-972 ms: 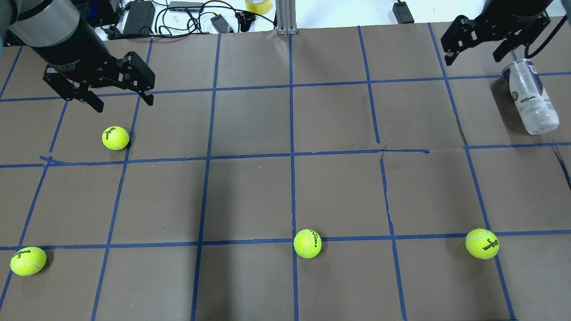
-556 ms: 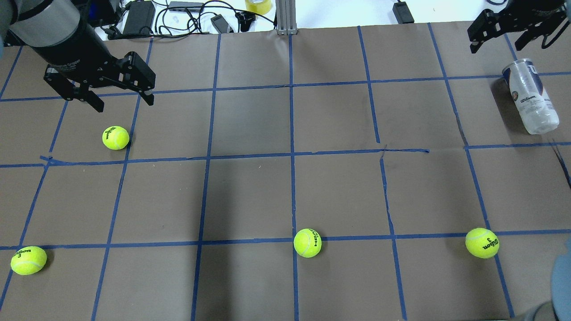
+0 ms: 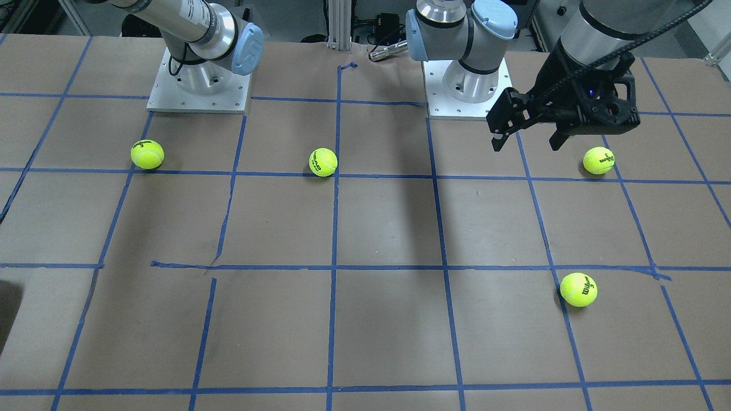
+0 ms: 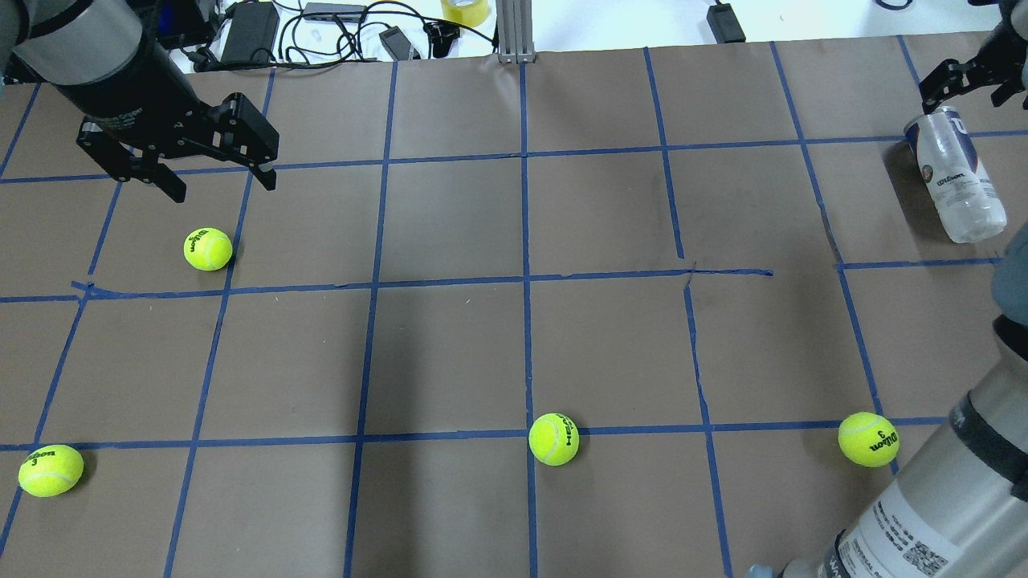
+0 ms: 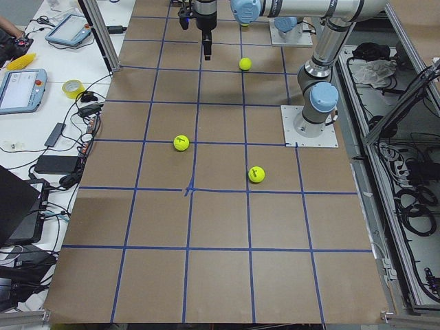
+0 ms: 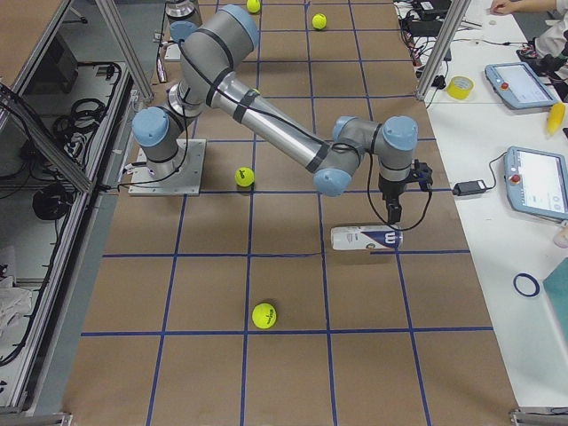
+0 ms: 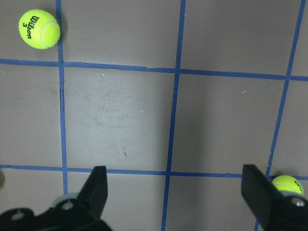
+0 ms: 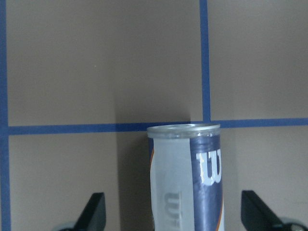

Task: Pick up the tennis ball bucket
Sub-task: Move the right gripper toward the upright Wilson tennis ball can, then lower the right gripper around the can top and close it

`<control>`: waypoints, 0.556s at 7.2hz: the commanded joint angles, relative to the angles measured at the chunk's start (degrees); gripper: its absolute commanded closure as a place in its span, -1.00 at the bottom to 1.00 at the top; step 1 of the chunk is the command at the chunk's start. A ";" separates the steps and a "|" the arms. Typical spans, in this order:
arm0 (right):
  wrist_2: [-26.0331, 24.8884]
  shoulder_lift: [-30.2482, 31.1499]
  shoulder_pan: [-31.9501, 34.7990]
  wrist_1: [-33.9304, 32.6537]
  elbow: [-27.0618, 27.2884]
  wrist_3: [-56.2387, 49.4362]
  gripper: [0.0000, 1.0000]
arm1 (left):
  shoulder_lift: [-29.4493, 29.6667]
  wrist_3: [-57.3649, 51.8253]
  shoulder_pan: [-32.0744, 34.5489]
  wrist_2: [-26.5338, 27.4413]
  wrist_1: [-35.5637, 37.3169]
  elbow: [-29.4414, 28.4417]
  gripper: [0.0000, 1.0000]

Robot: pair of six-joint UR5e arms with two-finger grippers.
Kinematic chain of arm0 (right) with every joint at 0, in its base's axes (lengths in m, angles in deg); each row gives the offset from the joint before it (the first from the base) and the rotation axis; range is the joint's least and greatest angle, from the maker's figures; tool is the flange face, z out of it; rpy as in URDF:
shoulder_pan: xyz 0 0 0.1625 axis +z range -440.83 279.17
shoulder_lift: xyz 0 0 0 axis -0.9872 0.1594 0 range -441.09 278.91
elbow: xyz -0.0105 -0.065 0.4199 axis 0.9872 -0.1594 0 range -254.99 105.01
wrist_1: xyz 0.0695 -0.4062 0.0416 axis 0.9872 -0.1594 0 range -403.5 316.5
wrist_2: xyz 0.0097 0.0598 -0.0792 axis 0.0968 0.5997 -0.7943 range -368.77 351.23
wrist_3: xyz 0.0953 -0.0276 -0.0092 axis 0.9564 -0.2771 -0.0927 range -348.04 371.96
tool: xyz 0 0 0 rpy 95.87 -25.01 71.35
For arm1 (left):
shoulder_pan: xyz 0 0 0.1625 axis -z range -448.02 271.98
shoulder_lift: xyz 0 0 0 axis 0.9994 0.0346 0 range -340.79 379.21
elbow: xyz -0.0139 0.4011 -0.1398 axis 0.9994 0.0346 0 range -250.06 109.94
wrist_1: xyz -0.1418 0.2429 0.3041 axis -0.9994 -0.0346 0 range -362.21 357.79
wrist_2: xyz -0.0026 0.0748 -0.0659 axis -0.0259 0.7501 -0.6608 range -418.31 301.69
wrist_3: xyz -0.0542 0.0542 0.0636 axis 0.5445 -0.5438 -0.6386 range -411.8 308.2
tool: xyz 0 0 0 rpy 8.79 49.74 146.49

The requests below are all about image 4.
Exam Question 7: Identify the grey usb hub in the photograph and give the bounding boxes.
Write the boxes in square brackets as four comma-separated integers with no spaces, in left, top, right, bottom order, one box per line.
[300,2,367,23]

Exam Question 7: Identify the aluminium frame post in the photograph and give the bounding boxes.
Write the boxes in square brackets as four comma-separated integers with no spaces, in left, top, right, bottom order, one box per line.
[495,0,536,63]

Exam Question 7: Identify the small black charger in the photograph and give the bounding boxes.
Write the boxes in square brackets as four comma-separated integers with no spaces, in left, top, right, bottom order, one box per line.
[706,1,748,44]

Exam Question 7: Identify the black power adapter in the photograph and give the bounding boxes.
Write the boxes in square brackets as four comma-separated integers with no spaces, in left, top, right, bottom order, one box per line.
[219,2,279,65]

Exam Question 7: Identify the yellow tape roll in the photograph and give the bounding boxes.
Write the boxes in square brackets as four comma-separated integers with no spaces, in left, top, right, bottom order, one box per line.
[440,0,491,28]

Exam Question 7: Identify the clear tennis ball can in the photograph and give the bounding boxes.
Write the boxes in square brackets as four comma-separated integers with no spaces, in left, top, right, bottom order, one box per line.
[904,106,1007,244]

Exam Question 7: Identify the tennis ball near left arm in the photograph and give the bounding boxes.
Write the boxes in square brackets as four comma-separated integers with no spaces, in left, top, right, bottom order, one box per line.
[19,444,85,498]

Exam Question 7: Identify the front Wilson tennis ball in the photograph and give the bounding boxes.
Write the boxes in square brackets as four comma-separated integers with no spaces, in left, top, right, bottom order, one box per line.
[183,227,234,270]

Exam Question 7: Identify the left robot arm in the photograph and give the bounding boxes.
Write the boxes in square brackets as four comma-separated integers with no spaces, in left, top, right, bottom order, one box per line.
[2,1,279,202]

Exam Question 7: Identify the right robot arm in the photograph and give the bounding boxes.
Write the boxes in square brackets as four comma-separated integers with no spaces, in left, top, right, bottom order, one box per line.
[781,230,1026,577]

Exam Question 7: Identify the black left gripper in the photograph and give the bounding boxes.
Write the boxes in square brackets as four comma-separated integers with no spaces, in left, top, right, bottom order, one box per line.
[61,44,280,202]

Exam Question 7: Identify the centre tennis ball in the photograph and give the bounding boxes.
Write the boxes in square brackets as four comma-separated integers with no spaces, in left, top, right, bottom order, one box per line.
[528,413,581,467]

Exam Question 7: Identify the tennis ball near base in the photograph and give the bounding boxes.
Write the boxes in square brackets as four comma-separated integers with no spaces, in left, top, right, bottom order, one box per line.
[837,411,900,468]

